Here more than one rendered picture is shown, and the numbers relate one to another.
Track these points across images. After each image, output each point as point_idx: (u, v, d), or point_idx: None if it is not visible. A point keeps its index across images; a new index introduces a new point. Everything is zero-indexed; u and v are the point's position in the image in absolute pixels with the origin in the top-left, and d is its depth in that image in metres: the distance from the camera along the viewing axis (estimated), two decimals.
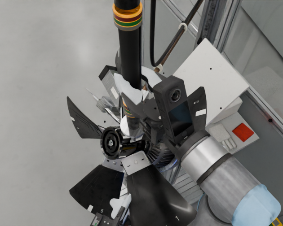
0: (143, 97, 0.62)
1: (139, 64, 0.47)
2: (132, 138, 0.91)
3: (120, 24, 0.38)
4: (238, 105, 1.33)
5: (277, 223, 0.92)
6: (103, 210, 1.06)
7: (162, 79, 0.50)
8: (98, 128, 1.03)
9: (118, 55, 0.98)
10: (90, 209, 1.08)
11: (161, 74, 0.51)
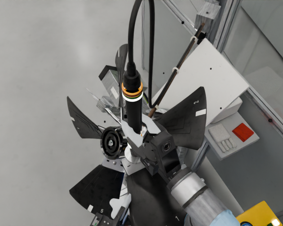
0: (143, 132, 0.78)
1: (139, 116, 0.63)
2: None
3: (126, 97, 0.54)
4: (238, 105, 1.33)
5: (277, 223, 0.92)
6: (103, 210, 1.06)
7: (158, 126, 0.66)
8: (98, 128, 1.03)
9: (118, 55, 0.98)
10: (90, 209, 1.08)
11: (156, 122, 0.67)
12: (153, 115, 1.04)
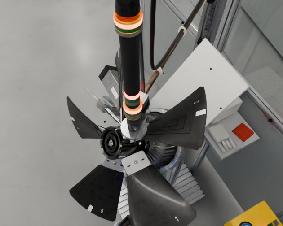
0: (143, 100, 0.63)
1: (139, 68, 0.48)
2: None
3: (120, 31, 0.39)
4: (238, 105, 1.33)
5: (277, 223, 0.92)
6: (103, 210, 1.06)
7: None
8: (98, 128, 1.03)
9: (118, 55, 0.98)
10: (90, 209, 1.08)
11: None
12: (153, 115, 1.04)
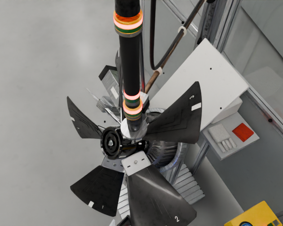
0: (143, 100, 0.63)
1: (139, 68, 0.48)
2: (126, 160, 0.93)
3: (120, 31, 0.39)
4: (238, 105, 1.33)
5: (277, 223, 0.92)
6: (78, 128, 1.20)
7: None
8: (120, 108, 0.94)
9: (192, 108, 0.76)
10: (71, 118, 1.19)
11: None
12: (153, 115, 1.04)
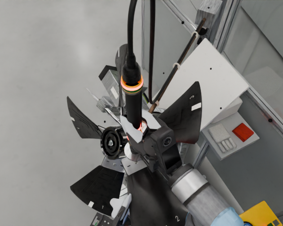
0: (143, 129, 0.76)
1: (139, 111, 0.61)
2: (126, 159, 0.92)
3: (126, 91, 0.52)
4: (238, 105, 1.33)
5: (277, 223, 0.92)
6: (78, 128, 1.20)
7: (158, 121, 0.64)
8: (120, 108, 0.94)
9: (192, 108, 0.76)
10: (71, 118, 1.19)
11: (156, 117, 0.65)
12: (153, 115, 1.04)
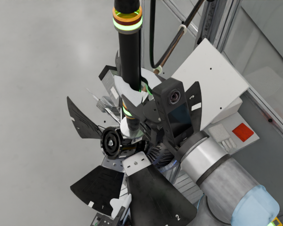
0: (143, 98, 0.62)
1: (138, 66, 0.48)
2: (126, 160, 0.93)
3: (119, 28, 0.39)
4: (238, 105, 1.33)
5: (277, 223, 0.92)
6: (78, 128, 1.20)
7: (162, 81, 0.51)
8: (120, 108, 0.94)
9: (192, 108, 0.76)
10: (71, 118, 1.19)
11: (160, 76, 0.51)
12: None
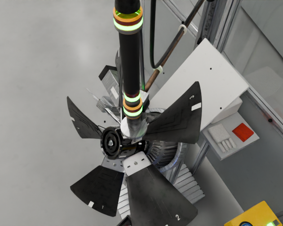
0: (143, 98, 0.62)
1: (139, 66, 0.48)
2: (126, 160, 0.93)
3: (120, 28, 0.39)
4: (238, 105, 1.33)
5: (277, 223, 0.92)
6: (78, 128, 1.20)
7: None
8: (120, 108, 0.94)
9: (192, 108, 0.76)
10: (71, 118, 1.19)
11: None
12: (153, 115, 1.04)
